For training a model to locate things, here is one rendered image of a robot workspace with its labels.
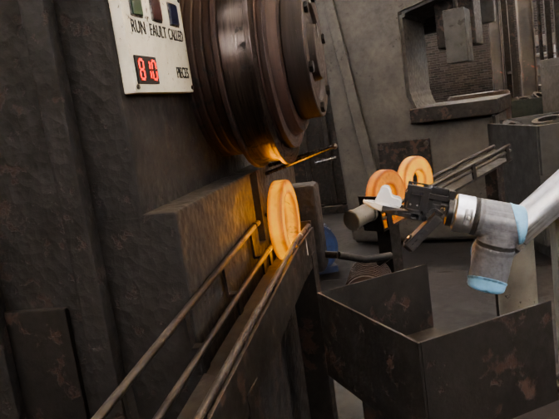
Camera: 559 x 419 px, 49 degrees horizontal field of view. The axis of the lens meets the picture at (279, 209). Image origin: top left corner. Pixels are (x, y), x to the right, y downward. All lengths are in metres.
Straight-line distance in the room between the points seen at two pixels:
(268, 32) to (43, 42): 0.43
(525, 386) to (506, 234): 0.68
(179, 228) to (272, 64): 0.41
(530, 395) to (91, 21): 0.81
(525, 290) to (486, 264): 0.57
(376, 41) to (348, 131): 0.61
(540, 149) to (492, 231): 1.90
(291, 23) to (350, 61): 2.88
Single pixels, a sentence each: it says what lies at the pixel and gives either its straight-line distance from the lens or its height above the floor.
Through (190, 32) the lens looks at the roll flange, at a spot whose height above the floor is 1.18.
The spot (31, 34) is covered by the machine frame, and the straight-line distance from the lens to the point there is 1.02.
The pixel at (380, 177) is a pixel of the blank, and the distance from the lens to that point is 1.82.
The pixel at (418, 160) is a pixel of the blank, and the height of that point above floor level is 0.79.
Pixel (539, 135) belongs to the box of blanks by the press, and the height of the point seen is 0.69.
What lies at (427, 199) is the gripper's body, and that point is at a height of 0.75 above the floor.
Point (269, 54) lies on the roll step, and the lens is 1.22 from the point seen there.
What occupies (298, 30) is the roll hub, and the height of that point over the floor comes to 1.15.
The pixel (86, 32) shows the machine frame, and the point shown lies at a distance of 1.01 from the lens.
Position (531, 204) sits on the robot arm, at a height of 0.69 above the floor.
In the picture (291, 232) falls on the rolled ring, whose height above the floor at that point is 0.71.
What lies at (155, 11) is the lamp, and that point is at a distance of 1.11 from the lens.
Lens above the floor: 1.01
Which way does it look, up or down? 9 degrees down
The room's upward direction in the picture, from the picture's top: 8 degrees counter-clockwise
